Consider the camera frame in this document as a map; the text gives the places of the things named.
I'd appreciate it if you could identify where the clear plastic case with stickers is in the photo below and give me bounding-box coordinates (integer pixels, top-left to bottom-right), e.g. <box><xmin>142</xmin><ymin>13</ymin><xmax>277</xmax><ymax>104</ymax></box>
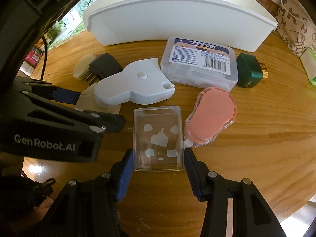
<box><xmin>133</xmin><ymin>106</ymin><xmax>184</xmax><ymax>172</ymax></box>

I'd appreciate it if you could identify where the black power plug adapter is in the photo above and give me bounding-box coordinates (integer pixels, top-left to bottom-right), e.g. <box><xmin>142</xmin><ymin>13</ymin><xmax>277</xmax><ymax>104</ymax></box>
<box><xmin>85</xmin><ymin>53</ymin><xmax>123</xmax><ymax>85</ymax></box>

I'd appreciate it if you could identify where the beige square box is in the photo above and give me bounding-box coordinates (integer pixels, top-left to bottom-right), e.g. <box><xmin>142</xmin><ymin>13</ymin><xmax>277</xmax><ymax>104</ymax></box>
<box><xmin>75</xmin><ymin>83</ymin><xmax>122</xmax><ymax>115</ymax></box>

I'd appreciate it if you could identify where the red pen holder can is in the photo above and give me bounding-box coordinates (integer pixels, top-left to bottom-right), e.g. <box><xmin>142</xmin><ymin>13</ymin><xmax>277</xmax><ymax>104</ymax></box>
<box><xmin>19</xmin><ymin>47</ymin><xmax>44</xmax><ymax>76</ymax></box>

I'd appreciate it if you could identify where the pink correction tape dispenser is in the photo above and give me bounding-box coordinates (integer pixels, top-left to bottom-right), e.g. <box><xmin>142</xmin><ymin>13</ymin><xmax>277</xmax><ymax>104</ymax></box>
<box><xmin>184</xmin><ymin>87</ymin><xmax>237</xmax><ymax>148</ymax></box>

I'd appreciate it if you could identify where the landscape picture calendar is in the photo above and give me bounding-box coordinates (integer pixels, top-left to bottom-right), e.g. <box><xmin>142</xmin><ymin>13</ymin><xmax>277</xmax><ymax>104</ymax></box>
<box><xmin>48</xmin><ymin>0</ymin><xmax>96</xmax><ymax>49</ymax></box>

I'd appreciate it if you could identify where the white plastic shaped holder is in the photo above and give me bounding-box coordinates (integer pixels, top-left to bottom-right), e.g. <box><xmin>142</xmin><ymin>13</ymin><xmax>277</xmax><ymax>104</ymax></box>
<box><xmin>94</xmin><ymin>58</ymin><xmax>175</xmax><ymax>108</ymax></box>

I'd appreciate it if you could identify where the clear floss pick box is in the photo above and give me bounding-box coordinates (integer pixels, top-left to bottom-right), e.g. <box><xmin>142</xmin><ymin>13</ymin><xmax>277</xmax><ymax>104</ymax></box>
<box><xmin>160</xmin><ymin>36</ymin><xmax>238</xmax><ymax>92</ymax></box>

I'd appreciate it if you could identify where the green tissue pack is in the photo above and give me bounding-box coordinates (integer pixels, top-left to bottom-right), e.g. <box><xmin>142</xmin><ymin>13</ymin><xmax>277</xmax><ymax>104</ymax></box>
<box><xmin>300</xmin><ymin>48</ymin><xmax>316</xmax><ymax>87</ymax></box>

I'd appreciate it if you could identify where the white plastic storage bin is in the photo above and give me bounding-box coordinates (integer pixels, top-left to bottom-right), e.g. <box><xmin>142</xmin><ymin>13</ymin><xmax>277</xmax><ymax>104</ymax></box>
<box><xmin>83</xmin><ymin>0</ymin><xmax>277</xmax><ymax>52</ymax></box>

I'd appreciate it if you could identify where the patterned beige fabric bag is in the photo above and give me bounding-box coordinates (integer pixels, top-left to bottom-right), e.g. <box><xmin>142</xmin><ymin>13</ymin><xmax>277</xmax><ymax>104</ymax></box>
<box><xmin>275</xmin><ymin>0</ymin><xmax>315</xmax><ymax>57</ymax></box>

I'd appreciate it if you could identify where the white charging cable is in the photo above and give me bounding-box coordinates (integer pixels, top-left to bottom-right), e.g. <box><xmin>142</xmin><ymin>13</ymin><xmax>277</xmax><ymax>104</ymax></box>
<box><xmin>279</xmin><ymin>0</ymin><xmax>316</xmax><ymax>28</ymax></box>

